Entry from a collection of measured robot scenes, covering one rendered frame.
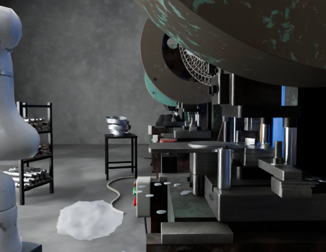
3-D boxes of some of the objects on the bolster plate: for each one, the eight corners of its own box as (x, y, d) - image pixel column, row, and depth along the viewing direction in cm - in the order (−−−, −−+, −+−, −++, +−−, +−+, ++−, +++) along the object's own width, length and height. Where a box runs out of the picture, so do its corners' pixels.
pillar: (286, 166, 74) (287, 111, 73) (282, 165, 76) (284, 111, 75) (295, 166, 74) (296, 111, 73) (291, 165, 76) (292, 111, 75)
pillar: (262, 156, 90) (263, 111, 89) (260, 155, 92) (261, 111, 92) (269, 156, 90) (270, 111, 89) (267, 155, 92) (268, 111, 92)
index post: (219, 189, 64) (219, 146, 63) (216, 186, 67) (217, 144, 66) (232, 189, 64) (232, 146, 63) (228, 186, 67) (229, 144, 66)
